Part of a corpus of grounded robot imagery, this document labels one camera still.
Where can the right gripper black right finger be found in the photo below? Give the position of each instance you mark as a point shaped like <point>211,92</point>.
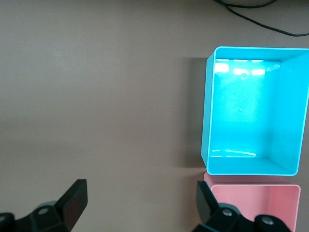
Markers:
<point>207,210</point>

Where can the blue plastic bin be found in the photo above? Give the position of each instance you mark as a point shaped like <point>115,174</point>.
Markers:
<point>241,116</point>

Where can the pink plastic bin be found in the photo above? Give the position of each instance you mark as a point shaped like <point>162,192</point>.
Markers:
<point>253,198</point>

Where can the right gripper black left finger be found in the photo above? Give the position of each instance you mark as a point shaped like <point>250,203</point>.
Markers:
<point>72,205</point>

